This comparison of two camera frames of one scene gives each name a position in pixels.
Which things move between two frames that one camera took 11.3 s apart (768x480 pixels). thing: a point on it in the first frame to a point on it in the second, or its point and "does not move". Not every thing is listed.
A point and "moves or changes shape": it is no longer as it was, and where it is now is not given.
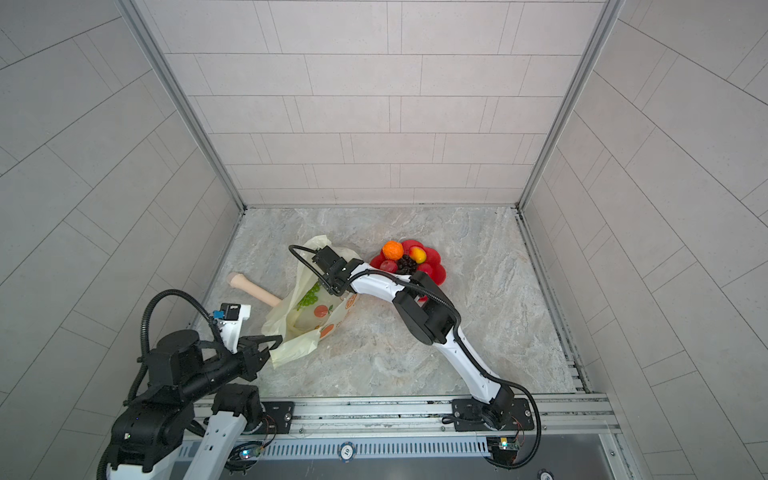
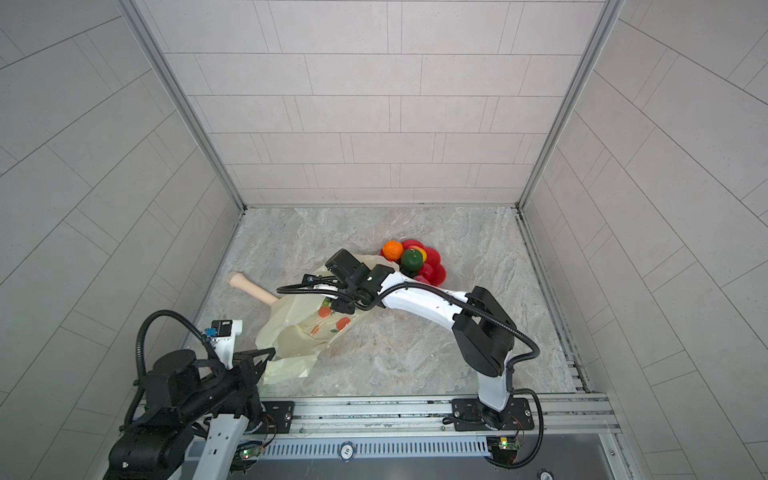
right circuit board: x=503 y=449 does not move
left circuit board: x=246 y=453 does not move
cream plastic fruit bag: x=310 y=313 moves or changes shape
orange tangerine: x=393 y=250 does not move
